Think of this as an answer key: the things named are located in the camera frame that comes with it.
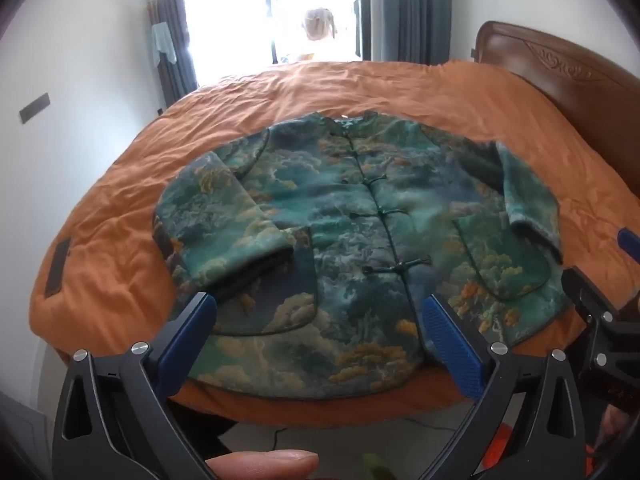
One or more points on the beige hanging garment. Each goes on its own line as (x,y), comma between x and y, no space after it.
(318,25)

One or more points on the yellow-green small object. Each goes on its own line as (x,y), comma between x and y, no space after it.
(372,466)

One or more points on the dark wall switch panel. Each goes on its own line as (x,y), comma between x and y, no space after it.
(35,107)

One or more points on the green landscape print jacket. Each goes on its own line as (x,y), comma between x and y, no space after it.
(340,240)

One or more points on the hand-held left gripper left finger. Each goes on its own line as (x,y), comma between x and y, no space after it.
(186,342)

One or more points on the person's right hand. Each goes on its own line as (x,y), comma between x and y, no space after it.
(612,427)

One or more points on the light blue hanging towel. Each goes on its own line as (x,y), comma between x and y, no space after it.
(163,42)

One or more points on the person's left hand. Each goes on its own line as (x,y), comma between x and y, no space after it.
(265,464)

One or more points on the carved wooden headboard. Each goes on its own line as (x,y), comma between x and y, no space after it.
(575,90)

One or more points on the white cabinet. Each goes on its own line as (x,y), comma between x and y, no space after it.
(25,435)

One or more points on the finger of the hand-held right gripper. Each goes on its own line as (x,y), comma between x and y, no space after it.
(590,300)
(629,246)

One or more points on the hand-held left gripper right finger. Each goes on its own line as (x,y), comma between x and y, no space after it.
(452,347)

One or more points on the orange bed blanket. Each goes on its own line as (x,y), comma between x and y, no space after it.
(400,90)

